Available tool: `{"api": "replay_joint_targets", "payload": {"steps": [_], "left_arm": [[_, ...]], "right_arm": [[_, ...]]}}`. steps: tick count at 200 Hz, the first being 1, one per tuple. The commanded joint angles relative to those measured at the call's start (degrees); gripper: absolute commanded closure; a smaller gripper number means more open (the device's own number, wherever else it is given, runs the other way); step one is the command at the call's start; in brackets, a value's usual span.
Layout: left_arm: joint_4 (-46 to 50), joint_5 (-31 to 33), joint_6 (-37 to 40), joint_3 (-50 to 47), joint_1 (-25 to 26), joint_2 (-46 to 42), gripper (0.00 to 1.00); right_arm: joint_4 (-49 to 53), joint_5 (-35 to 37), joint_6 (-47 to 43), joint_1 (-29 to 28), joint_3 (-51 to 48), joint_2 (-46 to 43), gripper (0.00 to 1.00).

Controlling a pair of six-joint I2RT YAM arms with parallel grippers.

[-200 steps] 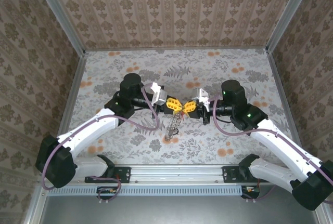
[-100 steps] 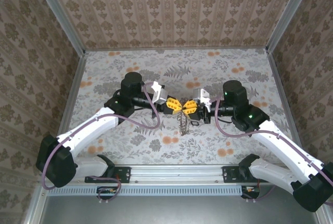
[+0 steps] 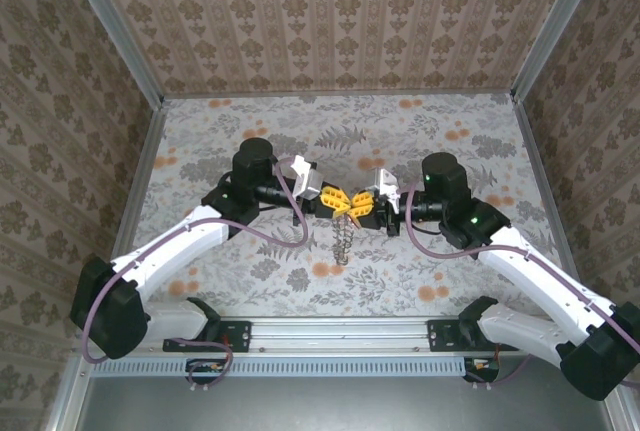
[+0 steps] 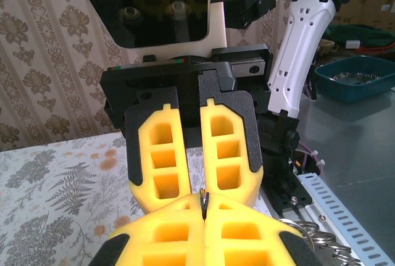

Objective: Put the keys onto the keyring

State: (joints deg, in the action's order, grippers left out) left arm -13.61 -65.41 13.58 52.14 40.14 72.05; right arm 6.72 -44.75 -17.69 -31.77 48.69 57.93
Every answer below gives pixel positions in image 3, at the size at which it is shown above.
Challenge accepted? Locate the aluminium frame post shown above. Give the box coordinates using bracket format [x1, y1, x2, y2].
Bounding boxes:
[58, 0, 166, 108]
[509, 0, 610, 102]

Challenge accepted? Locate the aluminium frame bar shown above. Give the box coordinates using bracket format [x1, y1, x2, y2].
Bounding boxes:
[604, 395, 640, 431]
[44, 358, 92, 431]

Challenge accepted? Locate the black controller board with wires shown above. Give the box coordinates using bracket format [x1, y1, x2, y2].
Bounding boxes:
[185, 358, 226, 385]
[464, 356, 501, 383]

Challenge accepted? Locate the grey slotted cable duct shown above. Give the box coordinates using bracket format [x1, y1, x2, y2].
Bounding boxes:
[89, 356, 469, 377]

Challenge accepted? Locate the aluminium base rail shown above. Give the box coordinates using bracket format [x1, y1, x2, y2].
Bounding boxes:
[149, 316, 521, 355]

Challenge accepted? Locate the aluminium table side bar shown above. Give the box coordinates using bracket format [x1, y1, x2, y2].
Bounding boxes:
[107, 103, 169, 302]
[509, 95, 584, 287]

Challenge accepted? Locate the purple cable loop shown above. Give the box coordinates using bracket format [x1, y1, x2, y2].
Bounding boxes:
[464, 345, 534, 388]
[169, 336, 235, 393]

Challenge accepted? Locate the floral patterned table cover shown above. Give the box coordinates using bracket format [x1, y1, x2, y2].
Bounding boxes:
[115, 94, 584, 321]

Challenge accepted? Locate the grey metal sheet panel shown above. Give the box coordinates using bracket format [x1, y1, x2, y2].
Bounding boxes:
[74, 374, 619, 431]

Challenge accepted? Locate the aluminium table end bar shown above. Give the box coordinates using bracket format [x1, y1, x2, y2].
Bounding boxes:
[162, 89, 516, 100]

